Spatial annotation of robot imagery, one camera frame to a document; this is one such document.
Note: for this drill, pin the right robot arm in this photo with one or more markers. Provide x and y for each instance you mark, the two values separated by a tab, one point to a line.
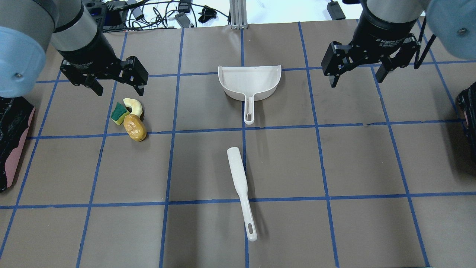
451	21

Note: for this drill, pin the brown potato toy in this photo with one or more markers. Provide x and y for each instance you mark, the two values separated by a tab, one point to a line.
135	127

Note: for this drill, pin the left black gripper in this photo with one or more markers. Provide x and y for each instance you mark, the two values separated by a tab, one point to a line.
86	48

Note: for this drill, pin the green yellow sponge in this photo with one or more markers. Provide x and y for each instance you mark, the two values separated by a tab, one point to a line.
119	113

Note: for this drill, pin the black binder clip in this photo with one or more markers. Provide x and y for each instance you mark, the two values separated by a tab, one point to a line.
207	13

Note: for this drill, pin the black power adapter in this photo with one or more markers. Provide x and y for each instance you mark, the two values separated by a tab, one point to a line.
335	11

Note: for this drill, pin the aluminium frame post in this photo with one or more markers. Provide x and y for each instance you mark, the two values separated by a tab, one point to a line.
238	14

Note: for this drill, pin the white plastic dustpan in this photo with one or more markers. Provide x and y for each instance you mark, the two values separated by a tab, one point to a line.
249	84

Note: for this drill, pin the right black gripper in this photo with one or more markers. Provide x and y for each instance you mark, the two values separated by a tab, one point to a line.
383	31

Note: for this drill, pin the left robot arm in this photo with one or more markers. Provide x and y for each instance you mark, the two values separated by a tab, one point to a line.
29	27

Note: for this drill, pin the white hand brush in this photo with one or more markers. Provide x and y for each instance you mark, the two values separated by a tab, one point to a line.
241	186

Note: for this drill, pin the pale yellow curved toy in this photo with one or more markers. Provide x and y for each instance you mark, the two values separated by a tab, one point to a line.
134	105

